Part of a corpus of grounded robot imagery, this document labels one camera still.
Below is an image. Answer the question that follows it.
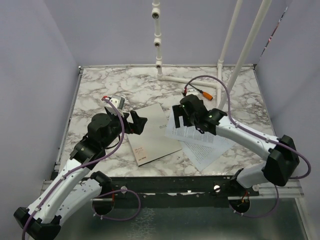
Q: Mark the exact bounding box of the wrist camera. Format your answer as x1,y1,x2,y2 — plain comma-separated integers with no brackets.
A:
109,95,125,110
182,87,200,97

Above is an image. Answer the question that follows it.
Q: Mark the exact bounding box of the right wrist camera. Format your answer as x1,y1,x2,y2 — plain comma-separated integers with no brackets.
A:
182,87,200,97

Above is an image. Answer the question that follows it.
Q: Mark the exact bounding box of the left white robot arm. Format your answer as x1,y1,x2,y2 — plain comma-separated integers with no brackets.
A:
13,106,148,240

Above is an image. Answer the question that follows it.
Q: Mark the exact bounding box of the white pvc pipe frame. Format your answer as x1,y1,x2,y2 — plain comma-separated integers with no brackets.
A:
151,0,272,109

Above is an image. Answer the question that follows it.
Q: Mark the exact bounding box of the orange handled screwdriver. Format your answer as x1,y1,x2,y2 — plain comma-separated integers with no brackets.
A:
189,84,213,101

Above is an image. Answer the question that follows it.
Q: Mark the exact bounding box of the grey black folder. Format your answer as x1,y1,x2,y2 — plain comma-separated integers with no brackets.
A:
128,103,182,167

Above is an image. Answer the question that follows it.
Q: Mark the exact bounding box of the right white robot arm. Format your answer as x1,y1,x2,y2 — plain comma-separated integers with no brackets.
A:
172,94,300,196

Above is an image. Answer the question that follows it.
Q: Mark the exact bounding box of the black mounting rail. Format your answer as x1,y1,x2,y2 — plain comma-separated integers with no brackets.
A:
82,174,261,210

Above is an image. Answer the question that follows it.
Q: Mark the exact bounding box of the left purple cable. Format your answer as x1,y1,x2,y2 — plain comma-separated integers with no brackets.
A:
21,97,142,240

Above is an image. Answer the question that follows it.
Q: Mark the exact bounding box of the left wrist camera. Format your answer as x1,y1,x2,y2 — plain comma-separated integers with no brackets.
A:
109,95,125,110

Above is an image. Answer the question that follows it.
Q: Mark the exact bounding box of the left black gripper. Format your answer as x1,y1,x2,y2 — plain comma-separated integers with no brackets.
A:
102,110,147,149

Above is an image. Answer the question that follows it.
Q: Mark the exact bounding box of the printed paper sheet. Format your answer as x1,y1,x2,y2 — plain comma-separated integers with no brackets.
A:
165,109,218,147
180,136,235,172

